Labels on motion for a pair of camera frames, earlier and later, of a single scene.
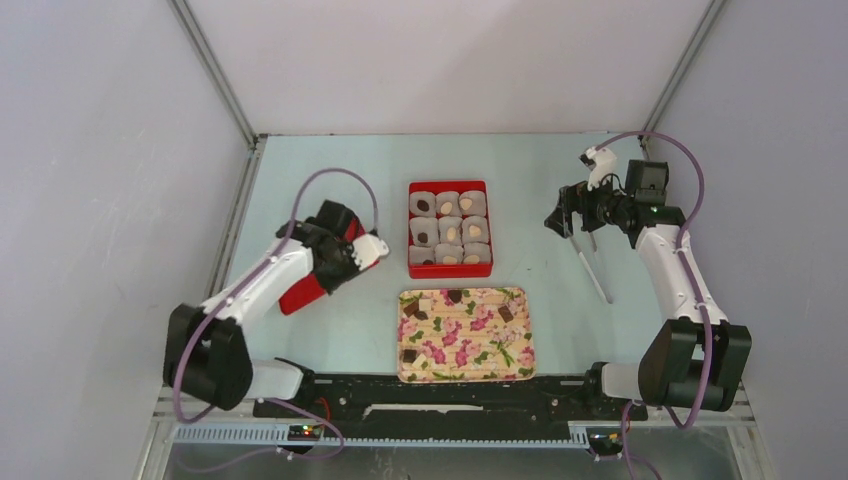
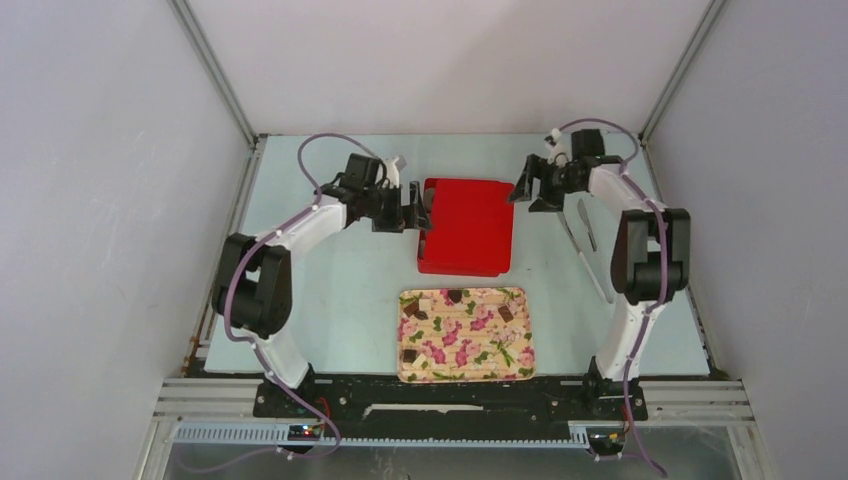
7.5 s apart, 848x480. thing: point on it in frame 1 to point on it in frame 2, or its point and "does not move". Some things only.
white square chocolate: x=419 y=360 does not move
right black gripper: x=567 y=204 to x=540 y=168
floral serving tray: x=464 y=335 does not move
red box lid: x=311 y=289 to x=473 y=224
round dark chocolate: x=455 y=295 does not move
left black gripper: x=329 y=283 to x=402 y=217
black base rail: x=385 y=407 does not move
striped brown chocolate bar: x=505 y=313 does not move
